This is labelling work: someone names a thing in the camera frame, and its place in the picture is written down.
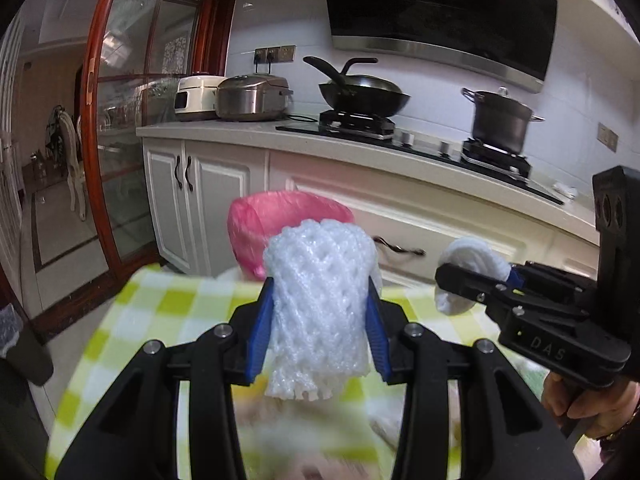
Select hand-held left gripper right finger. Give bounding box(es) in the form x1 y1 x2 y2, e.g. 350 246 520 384
364 286 586 480

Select black ladle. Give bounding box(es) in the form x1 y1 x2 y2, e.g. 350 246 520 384
303 56 347 86

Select dark drawer handle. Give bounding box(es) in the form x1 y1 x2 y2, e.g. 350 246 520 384
374 236 427 257

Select wide white cabinet door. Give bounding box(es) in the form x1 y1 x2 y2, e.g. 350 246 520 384
184 141 269 277

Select clear plastic wrap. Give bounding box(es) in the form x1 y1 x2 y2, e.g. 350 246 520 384
0 305 24 357

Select white panelled cabinet doors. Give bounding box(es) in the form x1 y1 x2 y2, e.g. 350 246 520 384
0 15 27 281

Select wall power socket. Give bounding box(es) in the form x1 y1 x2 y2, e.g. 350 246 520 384
254 46 296 64

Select white tissue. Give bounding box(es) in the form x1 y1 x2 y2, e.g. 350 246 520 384
436 237 513 317

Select narrow white cabinet door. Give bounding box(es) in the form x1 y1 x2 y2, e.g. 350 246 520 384
144 140 187 271

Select steel cooking pot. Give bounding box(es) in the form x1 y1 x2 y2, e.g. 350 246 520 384
461 87 546 155

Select white rice cooker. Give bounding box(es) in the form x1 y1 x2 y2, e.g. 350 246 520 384
174 75 226 122

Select pink-lined trash bin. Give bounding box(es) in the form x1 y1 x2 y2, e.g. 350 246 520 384
227 191 355 281

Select silver rice cooker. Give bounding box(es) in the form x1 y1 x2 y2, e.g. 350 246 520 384
215 74 294 122

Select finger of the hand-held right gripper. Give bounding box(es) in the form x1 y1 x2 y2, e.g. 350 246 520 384
509 260 598 297
434 262 551 318

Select white foam fruit net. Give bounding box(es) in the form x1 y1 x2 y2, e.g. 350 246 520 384
263 218 384 402

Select person's right hand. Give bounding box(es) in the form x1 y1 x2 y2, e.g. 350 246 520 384
542 376 640 440

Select green checkered tablecloth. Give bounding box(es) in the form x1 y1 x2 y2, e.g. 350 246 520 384
45 265 568 480

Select black gas stove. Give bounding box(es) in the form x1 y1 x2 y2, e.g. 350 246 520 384
276 109 566 206

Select white drawer front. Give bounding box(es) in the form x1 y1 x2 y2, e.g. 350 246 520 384
269 152 601 291

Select black wok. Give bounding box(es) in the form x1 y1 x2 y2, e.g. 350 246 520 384
318 57 412 117

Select white dining chair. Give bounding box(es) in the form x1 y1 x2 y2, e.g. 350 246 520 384
47 105 89 222

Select dark grey rounded object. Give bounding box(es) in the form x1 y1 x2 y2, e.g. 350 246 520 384
0 305 54 387

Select wooden framed glass door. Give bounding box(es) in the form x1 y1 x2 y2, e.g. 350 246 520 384
80 0 236 267

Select black range hood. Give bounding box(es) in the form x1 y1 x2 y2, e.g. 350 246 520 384
320 0 560 94

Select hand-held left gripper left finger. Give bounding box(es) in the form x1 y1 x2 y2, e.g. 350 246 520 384
54 278 276 480

